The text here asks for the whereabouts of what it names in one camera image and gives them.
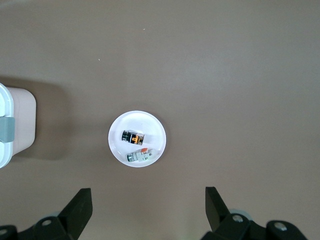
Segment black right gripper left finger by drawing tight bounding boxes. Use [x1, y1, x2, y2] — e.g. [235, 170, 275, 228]
[0, 187, 93, 240]

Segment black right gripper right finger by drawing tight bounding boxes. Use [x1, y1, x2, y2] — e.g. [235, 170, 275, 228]
[199, 186, 309, 240]

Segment black orange push-button switch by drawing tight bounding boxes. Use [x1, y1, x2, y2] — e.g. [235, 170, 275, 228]
[121, 129, 146, 146]

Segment white lidded box grey latches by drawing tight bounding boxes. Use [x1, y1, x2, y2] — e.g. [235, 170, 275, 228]
[0, 82, 37, 169]

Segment small white red toy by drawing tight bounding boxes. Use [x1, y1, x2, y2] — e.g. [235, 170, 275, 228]
[126, 147, 156, 163]

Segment pink round plate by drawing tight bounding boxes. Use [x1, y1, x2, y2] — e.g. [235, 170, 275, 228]
[107, 110, 167, 168]

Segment brown table cover mat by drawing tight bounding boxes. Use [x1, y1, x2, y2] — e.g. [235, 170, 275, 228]
[0, 0, 320, 240]

